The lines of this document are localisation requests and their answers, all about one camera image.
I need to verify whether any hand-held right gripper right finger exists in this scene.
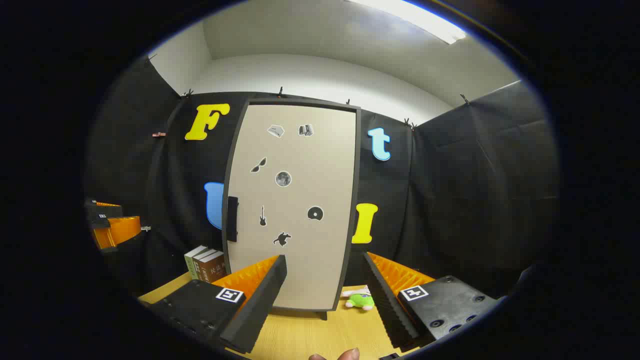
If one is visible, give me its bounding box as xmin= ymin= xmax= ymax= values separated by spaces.
xmin=362 ymin=251 xmax=502 ymax=351

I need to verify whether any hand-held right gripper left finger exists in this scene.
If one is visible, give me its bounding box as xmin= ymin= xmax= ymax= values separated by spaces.
xmin=149 ymin=254 xmax=289 ymax=355

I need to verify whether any black cabinet door handle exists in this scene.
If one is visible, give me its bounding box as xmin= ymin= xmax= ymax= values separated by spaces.
xmin=227 ymin=196 xmax=239 ymax=242

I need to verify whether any beige cabinet door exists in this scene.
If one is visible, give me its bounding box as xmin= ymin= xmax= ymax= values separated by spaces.
xmin=223 ymin=103 xmax=358 ymax=312

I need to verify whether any dark grey cabinet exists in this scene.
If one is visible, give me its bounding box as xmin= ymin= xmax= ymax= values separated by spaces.
xmin=221 ymin=98 xmax=363 ymax=322

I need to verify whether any green and pink plush toy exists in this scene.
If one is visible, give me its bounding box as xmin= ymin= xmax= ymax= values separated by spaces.
xmin=341 ymin=286 xmax=376 ymax=312

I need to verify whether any dark brown book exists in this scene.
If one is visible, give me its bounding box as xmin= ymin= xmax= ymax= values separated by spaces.
xmin=197 ymin=251 xmax=227 ymax=284

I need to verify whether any black backdrop cloth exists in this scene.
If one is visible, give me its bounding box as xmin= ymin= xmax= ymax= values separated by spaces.
xmin=85 ymin=55 xmax=561 ymax=301

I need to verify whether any ceiling light panel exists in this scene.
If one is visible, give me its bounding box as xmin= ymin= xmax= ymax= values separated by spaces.
xmin=345 ymin=0 xmax=468 ymax=45

